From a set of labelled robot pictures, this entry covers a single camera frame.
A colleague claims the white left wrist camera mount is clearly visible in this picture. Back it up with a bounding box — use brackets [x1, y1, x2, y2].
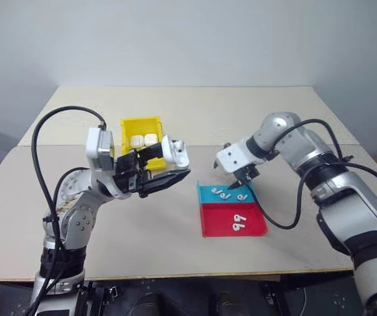
[85, 127, 116, 172]

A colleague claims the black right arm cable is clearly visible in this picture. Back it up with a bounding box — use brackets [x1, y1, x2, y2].
[240, 118, 377, 238]

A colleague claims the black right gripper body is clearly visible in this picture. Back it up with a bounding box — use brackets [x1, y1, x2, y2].
[234, 163, 262, 184]

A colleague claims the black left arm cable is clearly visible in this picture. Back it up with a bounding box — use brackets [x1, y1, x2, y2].
[31, 105, 107, 316]

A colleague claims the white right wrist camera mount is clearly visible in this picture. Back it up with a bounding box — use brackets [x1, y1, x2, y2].
[215, 136, 259, 174]

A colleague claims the yellow plastic bin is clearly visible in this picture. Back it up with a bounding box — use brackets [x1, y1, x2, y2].
[119, 115, 169, 172]

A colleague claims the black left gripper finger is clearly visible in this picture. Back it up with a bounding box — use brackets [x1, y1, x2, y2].
[138, 169, 192, 198]
[137, 142, 165, 164]

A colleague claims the red plastic tray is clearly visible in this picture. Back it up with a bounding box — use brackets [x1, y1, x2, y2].
[199, 201, 270, 238]

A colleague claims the blue plastic tray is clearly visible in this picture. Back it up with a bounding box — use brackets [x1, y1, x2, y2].
[196, 180, 257, 205]

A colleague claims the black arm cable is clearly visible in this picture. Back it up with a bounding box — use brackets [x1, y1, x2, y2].
[31, 105, 107, 316]
[240, 118, 377, 238]

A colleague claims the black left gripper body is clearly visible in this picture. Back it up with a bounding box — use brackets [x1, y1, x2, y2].
[112, 151, 152, 199]

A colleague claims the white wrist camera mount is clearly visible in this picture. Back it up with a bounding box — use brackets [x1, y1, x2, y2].
[85, 127, 116, 172]
[215, 136, 259, 174]

